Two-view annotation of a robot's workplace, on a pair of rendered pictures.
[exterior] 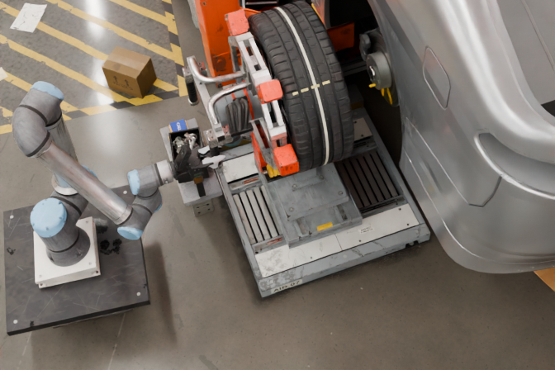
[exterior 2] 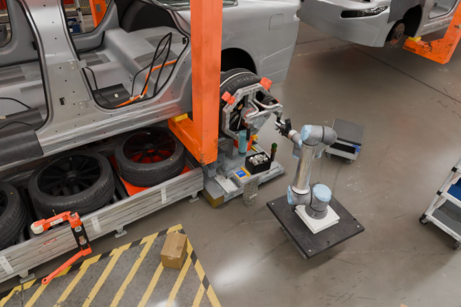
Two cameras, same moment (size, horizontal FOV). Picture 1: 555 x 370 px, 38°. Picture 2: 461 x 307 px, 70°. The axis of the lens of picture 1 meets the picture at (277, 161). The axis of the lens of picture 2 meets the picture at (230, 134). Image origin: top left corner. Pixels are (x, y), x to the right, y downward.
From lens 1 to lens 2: 4.00 m
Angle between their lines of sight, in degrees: 70
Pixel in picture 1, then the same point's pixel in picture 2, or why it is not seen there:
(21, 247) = (323, 238)
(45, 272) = (333, 215)
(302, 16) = (228, 74)
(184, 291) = not seen: hidden behind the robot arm
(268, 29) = (240, 79)
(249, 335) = not seen: hidden behind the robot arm
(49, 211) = (320, 190)
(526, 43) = not seen: hidden behind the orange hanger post
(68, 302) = (337, 208)
